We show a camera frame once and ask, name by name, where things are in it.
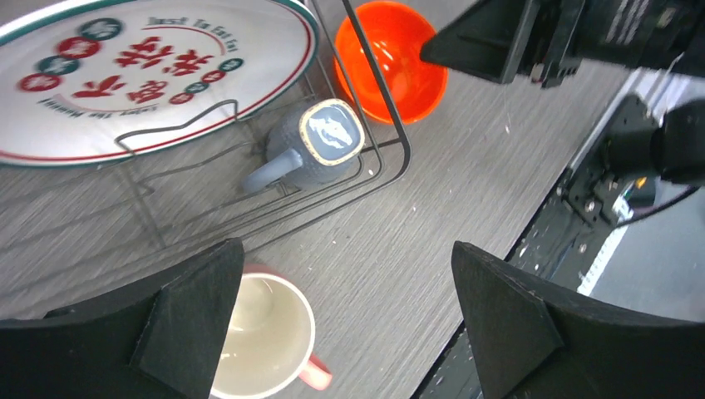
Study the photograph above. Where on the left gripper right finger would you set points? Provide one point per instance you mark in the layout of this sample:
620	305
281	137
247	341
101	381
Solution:
535	339

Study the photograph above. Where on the small plate with red characters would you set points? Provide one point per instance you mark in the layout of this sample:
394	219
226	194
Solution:
86	82

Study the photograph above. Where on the black wire dish rack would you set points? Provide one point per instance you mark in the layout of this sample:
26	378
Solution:
68	225

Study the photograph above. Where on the orange bowl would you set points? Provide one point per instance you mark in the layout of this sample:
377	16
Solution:
395	33

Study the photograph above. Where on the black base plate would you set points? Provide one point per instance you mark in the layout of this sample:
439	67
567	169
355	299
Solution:
563	240

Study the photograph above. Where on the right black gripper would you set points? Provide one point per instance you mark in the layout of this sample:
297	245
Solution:
489	39

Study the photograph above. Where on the grey mug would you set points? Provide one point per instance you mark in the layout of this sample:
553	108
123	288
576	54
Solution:
314	144

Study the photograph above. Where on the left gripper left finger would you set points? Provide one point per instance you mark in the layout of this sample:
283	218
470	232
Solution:
158	337

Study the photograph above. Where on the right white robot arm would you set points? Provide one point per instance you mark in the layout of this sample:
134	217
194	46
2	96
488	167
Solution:
674	150

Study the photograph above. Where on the pink mug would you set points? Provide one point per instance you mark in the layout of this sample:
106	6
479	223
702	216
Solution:
270	339

